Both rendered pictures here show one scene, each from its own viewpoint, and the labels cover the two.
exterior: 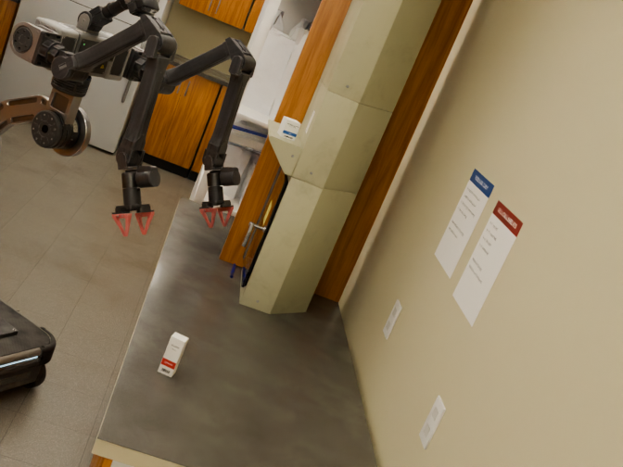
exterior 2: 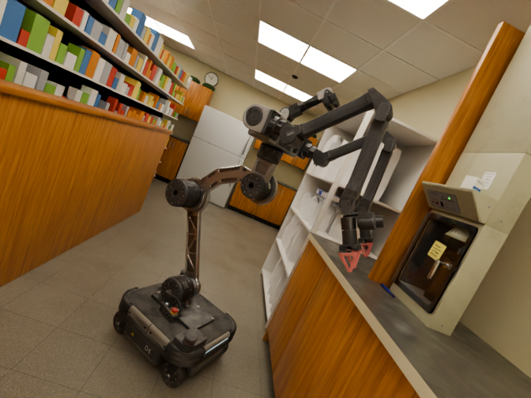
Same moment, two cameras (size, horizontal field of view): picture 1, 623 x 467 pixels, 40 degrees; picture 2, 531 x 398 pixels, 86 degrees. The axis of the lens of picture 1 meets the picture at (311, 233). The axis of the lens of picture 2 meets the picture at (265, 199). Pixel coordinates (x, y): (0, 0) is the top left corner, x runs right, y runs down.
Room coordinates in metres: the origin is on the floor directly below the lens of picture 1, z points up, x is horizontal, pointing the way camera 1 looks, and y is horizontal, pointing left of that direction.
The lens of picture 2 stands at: (1.53, 0.89, 1.29)
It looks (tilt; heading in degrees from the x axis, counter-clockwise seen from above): 7 degrees down; 3
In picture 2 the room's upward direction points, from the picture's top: 24 degrees clockwise
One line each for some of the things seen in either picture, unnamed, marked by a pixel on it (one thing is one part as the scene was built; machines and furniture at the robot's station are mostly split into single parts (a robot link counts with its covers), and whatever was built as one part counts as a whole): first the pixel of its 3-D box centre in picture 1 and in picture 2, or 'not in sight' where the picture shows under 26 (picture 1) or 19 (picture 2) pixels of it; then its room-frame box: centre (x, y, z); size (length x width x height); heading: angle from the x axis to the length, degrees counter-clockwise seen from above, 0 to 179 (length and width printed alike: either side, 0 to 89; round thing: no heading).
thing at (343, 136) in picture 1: (313, 201); (468, 242); (2.86, 0.04, 1.32); 0.32 x 0.25 x 0.77; 10
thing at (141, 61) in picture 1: (145, 69); (309, 151); (3.30, 0.85, 1.45); 0.09 x 0.08 x 0.12; 157
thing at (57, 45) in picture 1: (53, 53); (276, 126); (2.84, 1.04, 1.45); 0.09 x 0.08 x 0.12; 157
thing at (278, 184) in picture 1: (263, 222); (430, 258); (2.84, 0.17, 1.19); 0.30 x 0.01 x 0.40; 9
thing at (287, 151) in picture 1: (279, 146); (450, 200); (2.83, 0.21, 1.46); 0.32 x 0.11 x 0.10; 10
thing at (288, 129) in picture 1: (288, 128); (472, 185); (2.76, 0.20, 1.54); 0.05 x 0.05 x 0.06; 23
